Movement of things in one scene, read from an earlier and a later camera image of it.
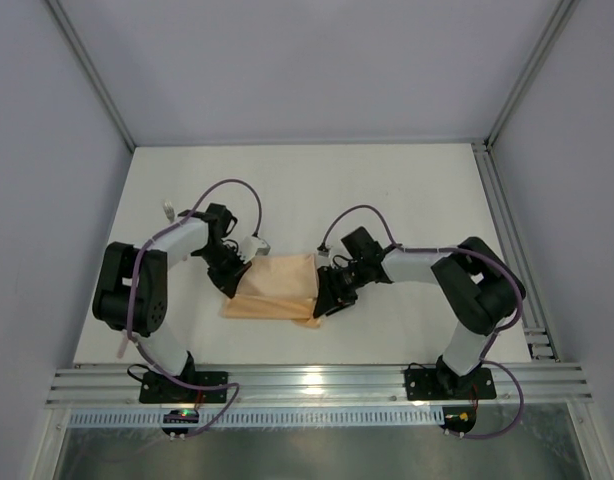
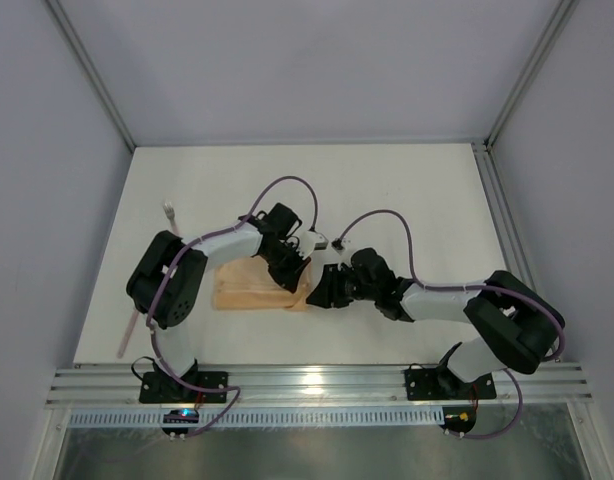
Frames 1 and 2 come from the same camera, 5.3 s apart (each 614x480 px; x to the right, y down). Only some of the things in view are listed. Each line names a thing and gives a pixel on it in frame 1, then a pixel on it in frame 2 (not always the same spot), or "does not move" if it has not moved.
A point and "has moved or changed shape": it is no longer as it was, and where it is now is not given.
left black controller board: [180, 416] does not move
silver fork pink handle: [169, 210] does not move
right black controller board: [460, 419] does not move
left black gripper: [228, 273] to [285, 263]
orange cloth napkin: [276, 287] has moved or changed shape
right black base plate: [441, 384] does not move
